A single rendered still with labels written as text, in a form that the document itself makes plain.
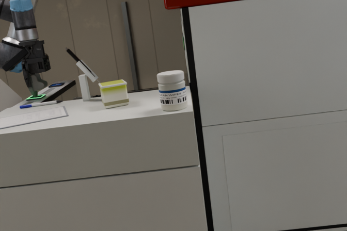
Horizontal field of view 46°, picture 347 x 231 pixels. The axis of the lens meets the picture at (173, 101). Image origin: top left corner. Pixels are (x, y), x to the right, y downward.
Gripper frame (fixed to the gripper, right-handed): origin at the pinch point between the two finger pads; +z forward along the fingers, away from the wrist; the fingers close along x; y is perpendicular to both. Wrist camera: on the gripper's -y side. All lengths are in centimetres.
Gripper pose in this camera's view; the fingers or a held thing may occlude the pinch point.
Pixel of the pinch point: (33, 95)
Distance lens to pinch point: 161.0
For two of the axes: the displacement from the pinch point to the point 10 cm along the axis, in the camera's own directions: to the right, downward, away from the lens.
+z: 1.3, 9.7, 2.1
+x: 0.1, -2.2, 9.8
